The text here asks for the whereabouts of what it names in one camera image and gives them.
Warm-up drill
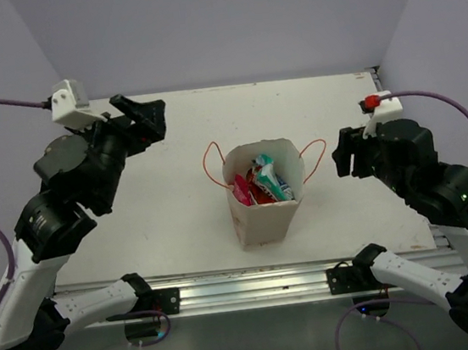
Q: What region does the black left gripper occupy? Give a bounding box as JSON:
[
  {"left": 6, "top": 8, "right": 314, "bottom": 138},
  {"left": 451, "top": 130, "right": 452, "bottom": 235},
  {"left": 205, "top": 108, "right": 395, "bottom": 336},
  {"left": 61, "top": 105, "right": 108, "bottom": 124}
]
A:
[{"left": 65, "top": 87, "right": 178, "bottom": 211}]

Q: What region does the teal snack bag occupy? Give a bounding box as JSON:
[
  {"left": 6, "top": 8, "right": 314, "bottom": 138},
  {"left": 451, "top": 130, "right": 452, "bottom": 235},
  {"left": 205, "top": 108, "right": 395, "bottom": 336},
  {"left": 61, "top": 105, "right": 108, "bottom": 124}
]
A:
[{"left": 253, "top": 154, "right": 294, "bottom": 202}]

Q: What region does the red Doritos bag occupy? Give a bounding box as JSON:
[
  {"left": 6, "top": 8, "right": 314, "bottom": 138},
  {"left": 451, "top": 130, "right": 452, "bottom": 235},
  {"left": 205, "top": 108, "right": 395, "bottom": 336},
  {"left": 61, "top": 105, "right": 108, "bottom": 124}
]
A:
[{"left": 245, "top": 169, "right": 278, "bottom": 205}]

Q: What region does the pink chip bag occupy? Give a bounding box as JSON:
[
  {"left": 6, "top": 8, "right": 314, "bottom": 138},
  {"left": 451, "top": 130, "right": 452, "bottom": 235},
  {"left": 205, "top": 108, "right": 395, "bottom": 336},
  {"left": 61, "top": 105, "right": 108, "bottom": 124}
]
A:
[{"left": 232, "top": 175, "right": 253, "bottom": 207}]

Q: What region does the beige paper bag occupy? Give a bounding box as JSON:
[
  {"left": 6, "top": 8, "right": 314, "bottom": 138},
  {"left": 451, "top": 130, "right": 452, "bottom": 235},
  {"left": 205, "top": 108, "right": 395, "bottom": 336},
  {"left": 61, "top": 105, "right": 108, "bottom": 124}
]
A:
[{"left": 202, "top": 138, "right": 327, "bottom": 248}]

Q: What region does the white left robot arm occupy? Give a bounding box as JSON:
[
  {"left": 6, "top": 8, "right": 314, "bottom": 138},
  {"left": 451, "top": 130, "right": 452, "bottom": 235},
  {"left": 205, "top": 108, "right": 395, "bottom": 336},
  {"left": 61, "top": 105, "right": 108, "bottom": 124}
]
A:
[{"left": 0, "top": 95, "right": 167, "bottom": 350}]

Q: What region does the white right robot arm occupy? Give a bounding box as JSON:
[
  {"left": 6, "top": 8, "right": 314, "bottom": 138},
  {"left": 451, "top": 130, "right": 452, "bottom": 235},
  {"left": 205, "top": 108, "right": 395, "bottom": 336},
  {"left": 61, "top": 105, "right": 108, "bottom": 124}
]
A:
[{"left": 331, "top": 119, "right": 468, "bottom": 334}]

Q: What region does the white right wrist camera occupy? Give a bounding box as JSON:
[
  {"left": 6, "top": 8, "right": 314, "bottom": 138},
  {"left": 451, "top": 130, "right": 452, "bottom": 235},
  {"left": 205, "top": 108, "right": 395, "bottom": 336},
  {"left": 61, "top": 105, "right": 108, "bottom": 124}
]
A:
[{"left": 359, "top": 91, "right": 403, "bottom": 139}]

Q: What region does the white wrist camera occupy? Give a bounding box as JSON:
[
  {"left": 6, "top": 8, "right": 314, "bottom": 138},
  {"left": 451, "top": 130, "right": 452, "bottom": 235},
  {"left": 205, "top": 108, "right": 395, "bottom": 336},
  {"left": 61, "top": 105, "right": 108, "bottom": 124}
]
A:
[
  {"left": 50, "top": 79, "right": 107, "bottom": 131},
  {"left": 359, "top": 91, "right": 403, "bottom": 139}
]

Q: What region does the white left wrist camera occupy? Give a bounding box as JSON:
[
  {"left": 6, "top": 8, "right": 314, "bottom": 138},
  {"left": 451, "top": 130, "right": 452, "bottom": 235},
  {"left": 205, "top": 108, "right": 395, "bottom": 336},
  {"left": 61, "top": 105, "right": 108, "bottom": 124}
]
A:
[{"left": 50, "top": 79, "right": 107, "bottom": 131}]

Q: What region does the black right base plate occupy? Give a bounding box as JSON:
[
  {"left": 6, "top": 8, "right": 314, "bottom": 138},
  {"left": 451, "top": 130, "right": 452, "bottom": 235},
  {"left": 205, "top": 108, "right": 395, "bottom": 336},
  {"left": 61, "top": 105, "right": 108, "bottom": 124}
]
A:
[{"left": 326, "top": 261, "right": 385, "bottom": 295}]

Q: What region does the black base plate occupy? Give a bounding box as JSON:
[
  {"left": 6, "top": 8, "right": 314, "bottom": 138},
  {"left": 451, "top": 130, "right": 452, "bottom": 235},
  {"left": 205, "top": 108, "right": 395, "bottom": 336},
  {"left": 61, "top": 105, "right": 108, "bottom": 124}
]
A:
[
  {"left": 326, "top": 261, "right": 385, "bottom": 295},
  {"left": 107, "top": 287, "right": 181, "bottom": 322}
]

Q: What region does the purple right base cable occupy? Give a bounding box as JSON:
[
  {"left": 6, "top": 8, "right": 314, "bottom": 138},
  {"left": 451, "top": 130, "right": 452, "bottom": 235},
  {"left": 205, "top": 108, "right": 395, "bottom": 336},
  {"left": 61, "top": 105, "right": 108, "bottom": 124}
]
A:
[{"left": 330, "top": 286, "right": 444, "bottom": 350}]

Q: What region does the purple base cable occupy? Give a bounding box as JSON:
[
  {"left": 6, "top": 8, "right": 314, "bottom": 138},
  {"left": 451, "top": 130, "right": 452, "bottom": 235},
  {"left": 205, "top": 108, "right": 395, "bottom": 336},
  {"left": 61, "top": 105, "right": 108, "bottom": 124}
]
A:
[
  {"left": 330, "top": 286, "right": 444, "bottom": 350},
  {"left": 122, "top": 306, "right": 176, "bottom": 349}
]

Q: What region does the aluminium mounting rail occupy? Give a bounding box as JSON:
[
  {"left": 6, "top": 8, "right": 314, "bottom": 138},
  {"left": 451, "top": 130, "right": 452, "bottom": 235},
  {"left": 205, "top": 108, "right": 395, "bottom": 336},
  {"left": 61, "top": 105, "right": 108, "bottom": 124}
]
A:
[{"left": 30, "top": 241, "right": 462, "bottom": 336}]

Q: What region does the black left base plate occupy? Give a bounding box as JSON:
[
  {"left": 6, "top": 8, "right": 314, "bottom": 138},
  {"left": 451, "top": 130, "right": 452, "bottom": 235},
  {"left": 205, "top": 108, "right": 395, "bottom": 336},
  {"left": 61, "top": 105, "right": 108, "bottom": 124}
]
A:
[{"left": 107, "top": 287, "right": 181, "bottom": 322}]

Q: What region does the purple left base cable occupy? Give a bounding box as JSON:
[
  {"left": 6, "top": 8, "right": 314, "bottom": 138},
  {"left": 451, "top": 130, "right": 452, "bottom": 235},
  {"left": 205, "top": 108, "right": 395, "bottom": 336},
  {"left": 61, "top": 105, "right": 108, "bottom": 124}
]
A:
[{"left": 122, "top": 306, "right": 176, "bottom": 349}]

